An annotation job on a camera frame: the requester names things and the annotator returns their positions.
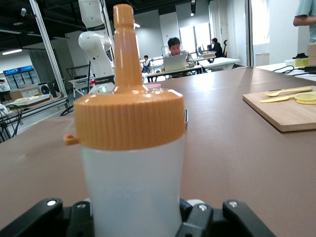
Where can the brown cardboard box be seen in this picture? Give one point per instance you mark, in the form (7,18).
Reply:
(312,53)

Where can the silver laptop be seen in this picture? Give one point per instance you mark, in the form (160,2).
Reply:
(175,63)

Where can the yellow plastic fork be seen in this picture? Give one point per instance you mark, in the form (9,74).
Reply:
(296,90)

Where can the black office chair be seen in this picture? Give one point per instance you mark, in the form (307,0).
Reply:
(225,47)

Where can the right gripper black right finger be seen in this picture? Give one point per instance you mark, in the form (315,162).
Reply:
(197,222)

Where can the yellow lemon slice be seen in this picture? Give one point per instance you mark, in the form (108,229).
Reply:
(306,102)
(306,96)

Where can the person behind laptop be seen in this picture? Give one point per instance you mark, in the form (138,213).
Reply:
(175,45)

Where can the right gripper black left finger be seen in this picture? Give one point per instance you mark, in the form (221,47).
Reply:
(81,222)

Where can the translucent sauce bottle orange cap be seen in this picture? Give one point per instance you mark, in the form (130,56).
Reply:
(133,185)

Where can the white office table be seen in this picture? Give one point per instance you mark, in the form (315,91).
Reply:
(193,67)
(222,61)

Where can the brown table cover mat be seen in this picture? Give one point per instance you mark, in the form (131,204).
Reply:
(247,172)

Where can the pink plastic cup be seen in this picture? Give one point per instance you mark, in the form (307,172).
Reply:
(154,86)

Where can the white speaker box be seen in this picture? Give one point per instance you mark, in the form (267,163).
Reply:
(44,90)

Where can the silver digital kitchen scale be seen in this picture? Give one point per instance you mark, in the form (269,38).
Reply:
(186,118)

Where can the person in teal shirt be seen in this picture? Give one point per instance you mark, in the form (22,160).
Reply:
(308,12)

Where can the person in black clothes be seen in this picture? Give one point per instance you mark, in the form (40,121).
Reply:
(217,48)

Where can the aluminium frame post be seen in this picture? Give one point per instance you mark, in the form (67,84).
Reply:
(47,42)

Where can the small seated person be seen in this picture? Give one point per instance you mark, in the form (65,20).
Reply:
(146,63)

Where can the blue topped display fridge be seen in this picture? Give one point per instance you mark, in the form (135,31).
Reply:
(22,76)

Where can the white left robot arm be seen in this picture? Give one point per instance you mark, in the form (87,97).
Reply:
(96,49)

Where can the yellow green box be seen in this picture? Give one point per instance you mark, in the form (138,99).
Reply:
(296,63)

